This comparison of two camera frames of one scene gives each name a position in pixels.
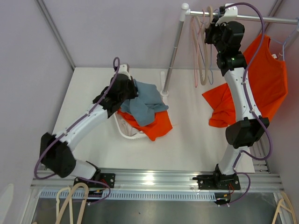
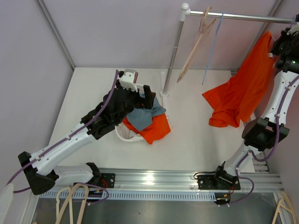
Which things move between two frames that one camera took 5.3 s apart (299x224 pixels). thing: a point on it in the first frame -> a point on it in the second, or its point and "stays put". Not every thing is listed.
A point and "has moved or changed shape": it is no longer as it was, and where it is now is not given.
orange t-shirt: [161, 125] has moved or changed shape
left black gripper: [134, 90] -> [145, 102]
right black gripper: [221, 26] -> [275, 50]
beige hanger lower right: [281, 206] stays put
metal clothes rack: [185, 12] stays put
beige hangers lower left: [69, 200] stays put
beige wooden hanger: [203, 80] -> [205, 27]
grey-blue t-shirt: [143, 106] has moved or changed shape
